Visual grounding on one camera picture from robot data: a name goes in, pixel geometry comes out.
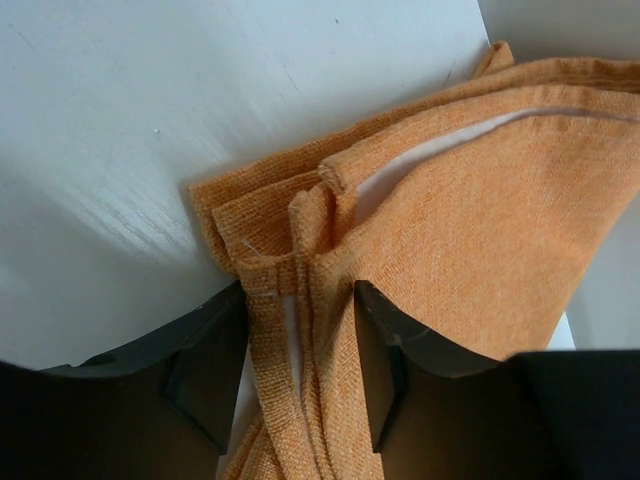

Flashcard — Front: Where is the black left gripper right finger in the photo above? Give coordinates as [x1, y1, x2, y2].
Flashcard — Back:
[354, 281, 639, 479]

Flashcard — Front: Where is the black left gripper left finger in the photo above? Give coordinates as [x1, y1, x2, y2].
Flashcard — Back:
[1, 284, 248, 479]

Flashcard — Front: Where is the orange cloth placemat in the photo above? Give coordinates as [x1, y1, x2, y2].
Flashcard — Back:
[189, 42, 639, 479]

